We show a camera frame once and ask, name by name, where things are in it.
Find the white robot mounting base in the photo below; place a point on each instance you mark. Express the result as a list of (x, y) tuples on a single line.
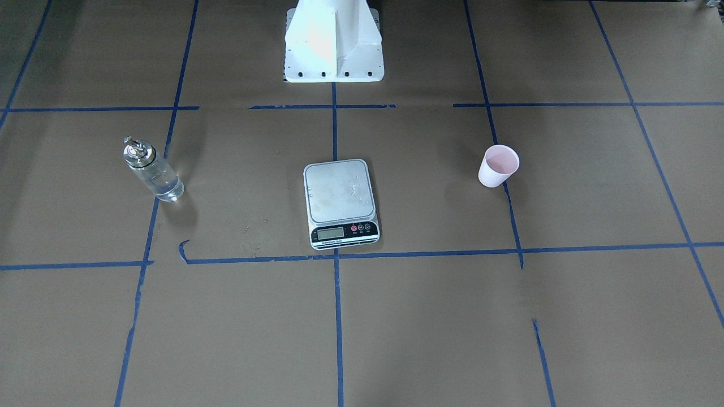
[(333, 42)]

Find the silver digital kitchen scale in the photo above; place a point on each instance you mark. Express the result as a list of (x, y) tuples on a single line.
[(340, 206)]

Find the glass sauce bottle steel cap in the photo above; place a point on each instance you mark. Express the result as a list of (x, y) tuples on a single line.
[(152, 169)]

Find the brown paper table cover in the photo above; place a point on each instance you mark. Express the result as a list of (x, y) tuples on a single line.
[(525, 211)]

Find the pink plastic cup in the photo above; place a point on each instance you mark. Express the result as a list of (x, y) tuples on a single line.
[(498, 164)]

